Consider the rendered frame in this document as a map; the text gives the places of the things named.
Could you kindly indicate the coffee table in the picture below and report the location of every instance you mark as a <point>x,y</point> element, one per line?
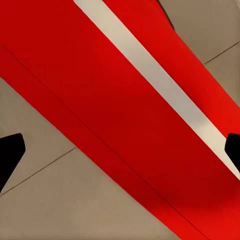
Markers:
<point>57,193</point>

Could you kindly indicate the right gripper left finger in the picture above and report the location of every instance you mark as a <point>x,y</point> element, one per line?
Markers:
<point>12,149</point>

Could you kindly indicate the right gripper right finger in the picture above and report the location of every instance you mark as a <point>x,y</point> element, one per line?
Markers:
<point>232,148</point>

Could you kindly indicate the radio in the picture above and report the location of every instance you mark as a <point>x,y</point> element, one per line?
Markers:
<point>115,79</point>

